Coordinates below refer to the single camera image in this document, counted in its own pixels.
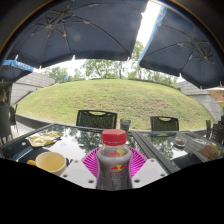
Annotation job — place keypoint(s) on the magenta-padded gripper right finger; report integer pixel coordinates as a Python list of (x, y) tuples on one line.
[(145, 171)]

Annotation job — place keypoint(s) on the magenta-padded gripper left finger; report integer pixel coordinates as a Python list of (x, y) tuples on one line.
[(81, 171)]

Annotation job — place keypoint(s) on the red-capped drink bottle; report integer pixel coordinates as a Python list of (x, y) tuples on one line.
[(114, 170)]

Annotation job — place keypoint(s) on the small round ashtray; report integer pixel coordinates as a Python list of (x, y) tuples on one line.
[(180, 142)]

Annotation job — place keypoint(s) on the yellow snack packet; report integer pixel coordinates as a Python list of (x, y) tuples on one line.
[(43, 139)]

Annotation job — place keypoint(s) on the dark wicker chair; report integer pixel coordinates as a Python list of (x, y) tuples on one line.
[(164, 124), (5, 123), (216, 131), (96, 120)]

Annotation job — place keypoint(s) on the navy umbrella with lettered band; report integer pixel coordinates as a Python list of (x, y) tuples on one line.
[(11, 70)]

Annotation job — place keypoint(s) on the navy umbrella with blue edge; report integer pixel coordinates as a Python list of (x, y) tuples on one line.
[(186, 53)]

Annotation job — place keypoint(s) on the large navy patio umbrella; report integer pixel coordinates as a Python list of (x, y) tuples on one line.
[(76, 33)]

